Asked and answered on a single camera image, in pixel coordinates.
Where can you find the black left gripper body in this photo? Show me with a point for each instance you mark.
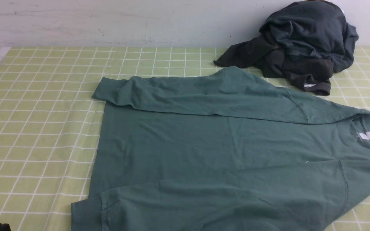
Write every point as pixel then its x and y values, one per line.
pixel 5 227

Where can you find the green long-sleeved shirt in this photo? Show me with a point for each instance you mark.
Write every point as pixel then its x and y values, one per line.
pixel 225 152

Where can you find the green white checkered tablecloth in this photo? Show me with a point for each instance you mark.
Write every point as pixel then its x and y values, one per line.
pixel 50 124

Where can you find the dark grey crumpled garment pile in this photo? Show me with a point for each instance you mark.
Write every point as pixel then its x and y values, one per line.
pixel 304 43

